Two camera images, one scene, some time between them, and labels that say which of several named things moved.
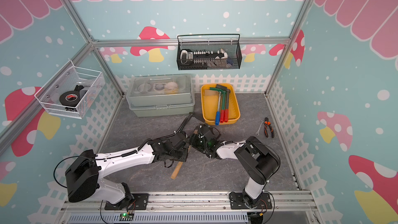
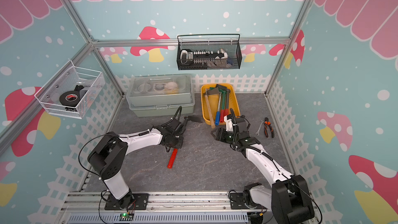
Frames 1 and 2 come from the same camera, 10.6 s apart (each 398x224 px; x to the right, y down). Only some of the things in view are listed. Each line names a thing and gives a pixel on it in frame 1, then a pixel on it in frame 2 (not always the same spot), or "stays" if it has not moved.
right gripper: x=194 y=138 -> x=220 y=134
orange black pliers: x=267 y=123 stays
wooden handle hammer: x=180 y=164 -> x=205 y=94
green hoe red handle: x=223 y=100 stays
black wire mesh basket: x=209 y=52 stays
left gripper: x=184 y=156 -> x=179 y=144
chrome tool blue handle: x=217 y=115 stays
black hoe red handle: x=226 y=110 stays
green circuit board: x=126 y=217 stays
